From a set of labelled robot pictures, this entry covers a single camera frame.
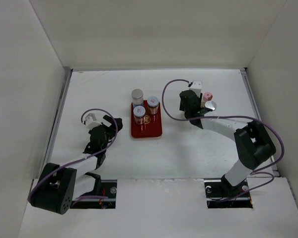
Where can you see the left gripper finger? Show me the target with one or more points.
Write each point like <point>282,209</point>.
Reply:
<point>90,117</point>
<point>112,125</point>

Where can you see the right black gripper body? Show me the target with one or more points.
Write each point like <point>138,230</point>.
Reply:
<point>199,98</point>

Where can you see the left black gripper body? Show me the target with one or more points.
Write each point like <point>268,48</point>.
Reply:
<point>109,134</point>

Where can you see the pink cap bottle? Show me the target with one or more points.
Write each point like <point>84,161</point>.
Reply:
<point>207,96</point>

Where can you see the silver cap white bottle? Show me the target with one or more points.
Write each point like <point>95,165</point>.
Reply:
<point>210,105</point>

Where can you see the small jar red label lid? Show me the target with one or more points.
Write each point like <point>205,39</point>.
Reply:
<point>139,113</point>

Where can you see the tall blue label spice bottle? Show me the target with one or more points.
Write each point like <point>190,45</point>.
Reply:
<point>137,98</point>

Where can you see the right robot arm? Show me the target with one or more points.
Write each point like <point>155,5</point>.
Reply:
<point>252,142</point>

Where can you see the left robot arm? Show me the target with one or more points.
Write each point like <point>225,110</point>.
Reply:
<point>55,187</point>

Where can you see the red rectangular tray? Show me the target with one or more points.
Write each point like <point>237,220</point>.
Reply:
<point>152,128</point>

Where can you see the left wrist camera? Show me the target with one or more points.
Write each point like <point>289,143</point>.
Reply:
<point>91,123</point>

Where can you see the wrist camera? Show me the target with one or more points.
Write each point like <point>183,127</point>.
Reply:
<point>196,86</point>
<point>91,123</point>

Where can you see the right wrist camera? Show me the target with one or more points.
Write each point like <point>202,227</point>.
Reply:
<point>196,86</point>

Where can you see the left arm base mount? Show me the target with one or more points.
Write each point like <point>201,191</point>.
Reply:
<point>92,192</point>

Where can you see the left aluminium table rail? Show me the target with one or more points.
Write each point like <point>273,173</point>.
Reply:
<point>57,118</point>

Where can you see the aluminium table rail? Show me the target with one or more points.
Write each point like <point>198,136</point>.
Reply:
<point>272,169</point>
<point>57,118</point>

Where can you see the right aluminium table rail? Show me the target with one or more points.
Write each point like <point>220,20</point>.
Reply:
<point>272,169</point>

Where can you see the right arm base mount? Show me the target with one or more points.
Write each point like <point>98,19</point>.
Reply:
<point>219,197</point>

